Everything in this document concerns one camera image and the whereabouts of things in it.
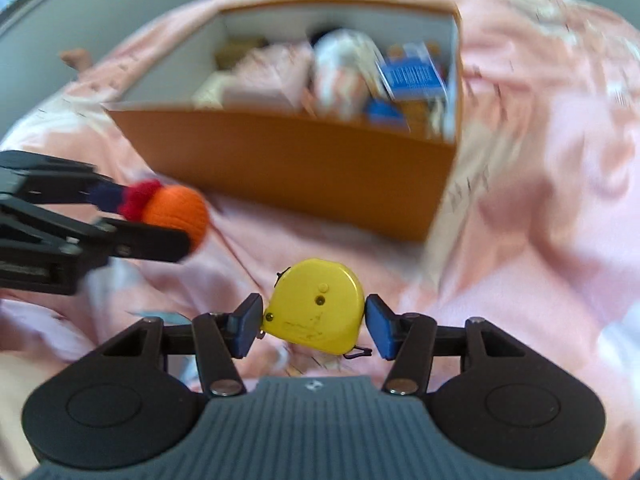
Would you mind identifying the crocheted orange red green toy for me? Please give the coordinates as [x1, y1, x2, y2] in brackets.
[116, 180, 209, 252]

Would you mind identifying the yellow tape measure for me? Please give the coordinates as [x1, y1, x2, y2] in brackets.
[262, 258, 372, 360]

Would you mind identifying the gold cardboard box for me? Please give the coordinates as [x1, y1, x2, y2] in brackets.
[213, 37, 269, 70]

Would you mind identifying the pink mini backpack pouch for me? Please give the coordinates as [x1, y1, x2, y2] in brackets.
[220, 41, 314, 112]

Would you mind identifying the brown plush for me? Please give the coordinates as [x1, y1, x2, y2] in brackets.
[368, 41, 448, 140]

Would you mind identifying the blue Ocean Park tag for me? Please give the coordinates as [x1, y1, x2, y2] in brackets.
[376, 56, 447, 101]

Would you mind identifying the white plush with black pompom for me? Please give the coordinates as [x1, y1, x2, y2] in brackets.
[310, 28, 385, 122]

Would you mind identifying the person's bare foot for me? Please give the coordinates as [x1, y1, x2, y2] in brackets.
[58, 48, 93, 73]

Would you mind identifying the pink printed bed duvet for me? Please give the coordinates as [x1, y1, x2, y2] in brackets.
[1, 0, 639, 479]

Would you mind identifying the orange cardboard storage box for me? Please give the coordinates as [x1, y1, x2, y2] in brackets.
[106, 0, 462, 240]

